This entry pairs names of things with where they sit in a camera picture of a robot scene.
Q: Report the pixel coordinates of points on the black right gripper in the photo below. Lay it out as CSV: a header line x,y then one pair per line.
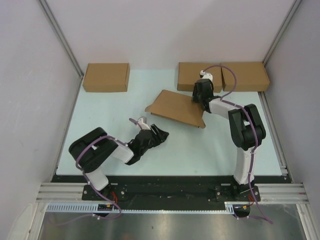
x,y
194,93

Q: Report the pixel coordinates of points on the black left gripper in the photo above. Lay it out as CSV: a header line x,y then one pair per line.
x,y
160,136

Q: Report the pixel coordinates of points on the cardboard box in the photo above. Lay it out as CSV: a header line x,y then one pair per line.
x,y
189,73
178,107
106,78
251,76

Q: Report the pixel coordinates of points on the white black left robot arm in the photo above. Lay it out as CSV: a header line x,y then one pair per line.
x,y
94,148

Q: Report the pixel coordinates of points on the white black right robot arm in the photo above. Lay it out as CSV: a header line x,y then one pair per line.
x,y
246,127

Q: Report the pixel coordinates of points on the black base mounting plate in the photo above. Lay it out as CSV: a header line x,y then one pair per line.
x,y
173,204

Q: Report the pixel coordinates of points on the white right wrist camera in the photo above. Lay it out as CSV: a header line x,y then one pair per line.
x,y
206,75

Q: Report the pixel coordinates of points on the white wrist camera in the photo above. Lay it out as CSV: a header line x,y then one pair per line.
x,y
206,75
142,123

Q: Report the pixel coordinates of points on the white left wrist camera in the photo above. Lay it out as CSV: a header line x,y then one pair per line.
x,y
142,123

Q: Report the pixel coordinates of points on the white slotted cable duct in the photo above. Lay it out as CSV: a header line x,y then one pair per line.
x,y
227,208

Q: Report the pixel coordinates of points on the aluminium corner post right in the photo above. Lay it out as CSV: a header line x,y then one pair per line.
x,y
281,31

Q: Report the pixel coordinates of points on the aluminium corner post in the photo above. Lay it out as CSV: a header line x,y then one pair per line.
x,y
45,7
281,31

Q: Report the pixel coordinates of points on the aluminium corner post left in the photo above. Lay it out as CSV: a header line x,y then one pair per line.
x,y
45,7

